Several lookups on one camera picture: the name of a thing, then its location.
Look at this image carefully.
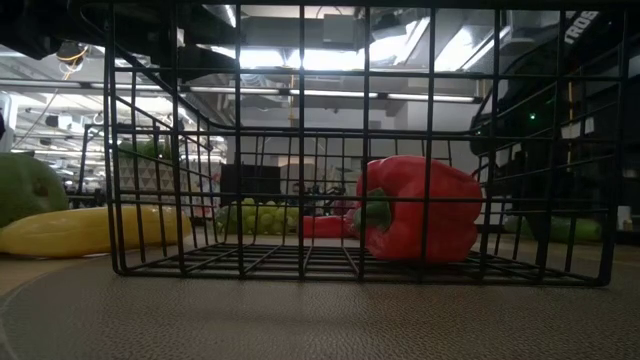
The white container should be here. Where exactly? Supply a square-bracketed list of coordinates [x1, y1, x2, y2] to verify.
[616, 204, 633, 232]

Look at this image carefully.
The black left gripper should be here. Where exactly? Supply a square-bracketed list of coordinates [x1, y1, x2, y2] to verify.
[69, 0, 236, 81]

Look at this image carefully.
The succulent plant in white pot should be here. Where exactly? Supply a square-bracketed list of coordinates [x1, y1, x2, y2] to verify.
[115, 138, 176, 204]

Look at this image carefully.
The black wire basket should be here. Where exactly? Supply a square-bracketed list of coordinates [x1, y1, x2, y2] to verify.
[102, 2, 631, 289]

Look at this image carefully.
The red bell pepper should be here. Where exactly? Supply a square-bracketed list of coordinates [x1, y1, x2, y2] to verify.
[352, 154, 485, 265]

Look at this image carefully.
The red chili pepper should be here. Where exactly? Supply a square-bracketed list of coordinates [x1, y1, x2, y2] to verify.
[301, 213, 360, 240]

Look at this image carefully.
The yellow banana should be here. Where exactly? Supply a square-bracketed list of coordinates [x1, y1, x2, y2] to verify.
[0, 203, 195, 260]

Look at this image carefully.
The long ceiling light tube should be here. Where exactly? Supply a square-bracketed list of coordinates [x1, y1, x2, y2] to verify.
[189, 84, 482, 105]

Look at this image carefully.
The green grape bunch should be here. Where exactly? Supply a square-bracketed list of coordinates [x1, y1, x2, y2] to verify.
[213, 197, 301, 237]

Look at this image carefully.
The green pear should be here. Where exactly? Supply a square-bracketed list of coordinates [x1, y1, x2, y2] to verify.
[0, 152, 70, 230]

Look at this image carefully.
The round grey mat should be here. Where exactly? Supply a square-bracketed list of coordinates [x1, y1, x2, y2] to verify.
[0, 252, 640, 360]

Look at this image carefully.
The black monitor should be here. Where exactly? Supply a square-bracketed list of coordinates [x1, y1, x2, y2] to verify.
[219, 163, 282, 202]

